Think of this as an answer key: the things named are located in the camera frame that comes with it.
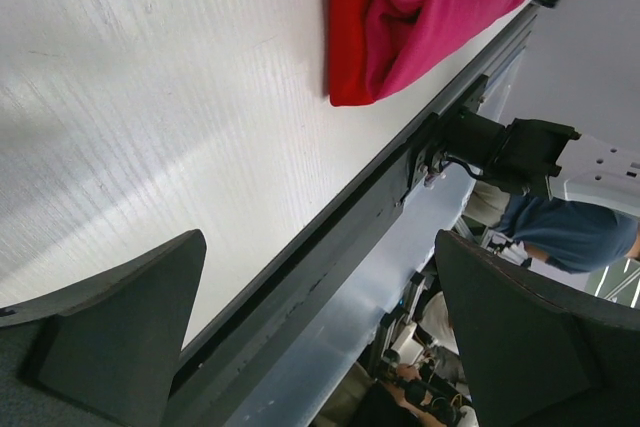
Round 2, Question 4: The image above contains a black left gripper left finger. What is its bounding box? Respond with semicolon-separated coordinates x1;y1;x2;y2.
1;230;206;426

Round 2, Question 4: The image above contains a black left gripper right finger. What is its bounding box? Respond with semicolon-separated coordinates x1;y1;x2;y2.
435;230;639;426

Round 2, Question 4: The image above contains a pink t shirt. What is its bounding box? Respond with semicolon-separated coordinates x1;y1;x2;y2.
364;0;526;101

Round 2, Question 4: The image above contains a red t shirt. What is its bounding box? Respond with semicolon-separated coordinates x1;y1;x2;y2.
328;0;375;107

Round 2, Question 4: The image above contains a person in blue shirt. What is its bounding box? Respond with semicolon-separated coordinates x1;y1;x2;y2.
464;181;639;274

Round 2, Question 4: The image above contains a person in white shirt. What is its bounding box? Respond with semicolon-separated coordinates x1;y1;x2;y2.
347;285;479;426

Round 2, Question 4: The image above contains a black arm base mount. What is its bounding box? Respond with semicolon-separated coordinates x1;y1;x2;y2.
418;107;580;198

